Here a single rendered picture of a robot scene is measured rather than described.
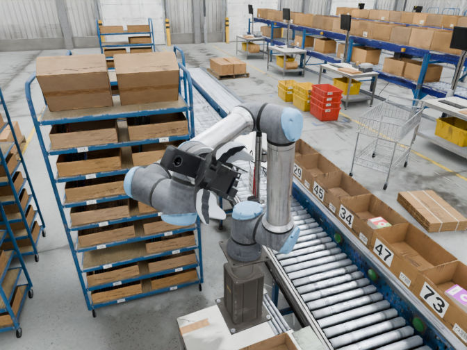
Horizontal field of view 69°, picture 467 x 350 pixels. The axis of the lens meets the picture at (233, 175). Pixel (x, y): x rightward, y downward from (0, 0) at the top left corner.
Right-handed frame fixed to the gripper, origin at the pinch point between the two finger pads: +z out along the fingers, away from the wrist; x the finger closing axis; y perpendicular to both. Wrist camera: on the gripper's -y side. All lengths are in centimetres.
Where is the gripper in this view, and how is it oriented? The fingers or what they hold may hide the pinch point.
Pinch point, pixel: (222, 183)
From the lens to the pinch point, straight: 58.4
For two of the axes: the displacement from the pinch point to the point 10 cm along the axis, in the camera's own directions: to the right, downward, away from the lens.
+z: 3.2, 2.1, -9.3
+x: -4.3, 9.0, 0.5
